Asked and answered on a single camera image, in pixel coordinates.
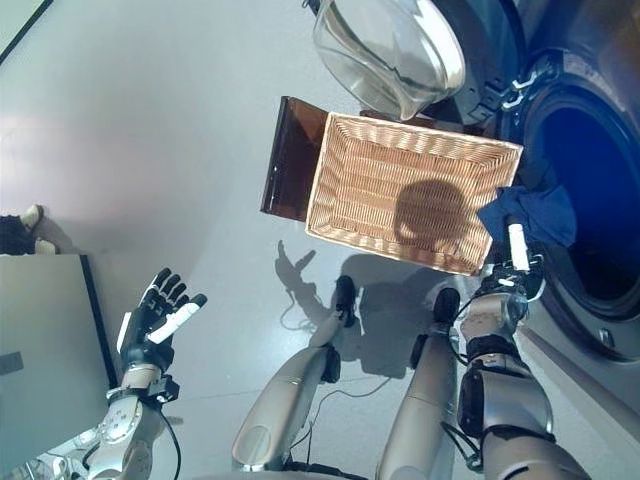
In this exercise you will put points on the blue garment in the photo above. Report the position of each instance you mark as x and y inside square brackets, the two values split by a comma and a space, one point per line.
[540, 210]

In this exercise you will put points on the wicker laundry basket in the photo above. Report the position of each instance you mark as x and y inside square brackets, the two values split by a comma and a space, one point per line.
[360, 190]

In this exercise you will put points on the round glass washer door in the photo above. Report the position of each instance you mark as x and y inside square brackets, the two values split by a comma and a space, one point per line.
[390, 50]

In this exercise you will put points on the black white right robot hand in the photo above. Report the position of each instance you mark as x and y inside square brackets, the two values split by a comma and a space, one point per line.
[517, 245]

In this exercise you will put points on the dark trouser legs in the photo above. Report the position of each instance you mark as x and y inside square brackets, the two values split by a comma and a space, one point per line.
[15, 235]

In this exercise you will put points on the silver right robot leg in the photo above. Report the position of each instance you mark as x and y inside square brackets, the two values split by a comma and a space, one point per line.
[425, 400]

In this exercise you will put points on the silver left robot leg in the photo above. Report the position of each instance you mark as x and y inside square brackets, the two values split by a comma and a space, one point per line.
[290, 395]

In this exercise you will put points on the grey square wall plate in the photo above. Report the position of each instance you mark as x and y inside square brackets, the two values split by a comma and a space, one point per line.
[11, 363]

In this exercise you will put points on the silver robot leg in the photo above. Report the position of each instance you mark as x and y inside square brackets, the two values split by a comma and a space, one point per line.
[425, 400]
[290, 395]

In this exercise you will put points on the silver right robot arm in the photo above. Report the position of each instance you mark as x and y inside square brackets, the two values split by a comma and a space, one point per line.
[505, 400]

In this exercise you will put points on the grey washing machine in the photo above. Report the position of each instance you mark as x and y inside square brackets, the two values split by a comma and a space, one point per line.
[600, 150]

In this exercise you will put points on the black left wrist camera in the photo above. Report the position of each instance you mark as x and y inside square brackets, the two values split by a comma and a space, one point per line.
[165, 389]

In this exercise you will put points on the beige slipper shoe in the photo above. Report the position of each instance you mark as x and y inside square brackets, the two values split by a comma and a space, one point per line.
[47, 246]
[32, 216]

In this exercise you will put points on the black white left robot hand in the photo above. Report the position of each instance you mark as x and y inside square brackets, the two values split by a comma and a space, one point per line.
[142, 340]

